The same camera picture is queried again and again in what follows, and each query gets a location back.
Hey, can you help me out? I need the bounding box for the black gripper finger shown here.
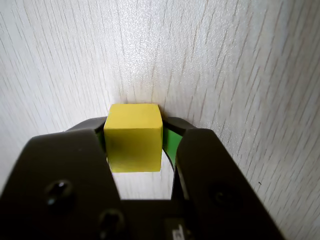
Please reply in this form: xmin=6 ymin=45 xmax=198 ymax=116
xmin=0 ymin=116 xmax=126 ymax=240
xmin=161 ymin=116 xmax=286 ymax=240

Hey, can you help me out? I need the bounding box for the yellow wooden cube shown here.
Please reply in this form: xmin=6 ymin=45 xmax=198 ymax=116
xmin=103 ymin=102 xmax=164 ymax=174

